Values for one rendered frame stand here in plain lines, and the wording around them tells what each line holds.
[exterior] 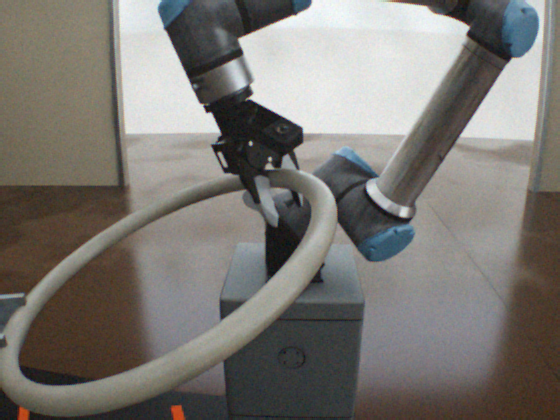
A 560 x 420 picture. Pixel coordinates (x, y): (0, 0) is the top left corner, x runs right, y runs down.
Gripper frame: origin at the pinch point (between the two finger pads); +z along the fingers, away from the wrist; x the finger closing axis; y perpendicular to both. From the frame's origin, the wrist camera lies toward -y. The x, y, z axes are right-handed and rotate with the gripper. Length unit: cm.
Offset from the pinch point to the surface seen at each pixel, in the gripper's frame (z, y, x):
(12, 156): -4, 568, -53
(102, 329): 90, 202, 10
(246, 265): 38, 61, -20
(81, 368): 86, 174, 34
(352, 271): 49, 37, -39
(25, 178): 28, 563, -53
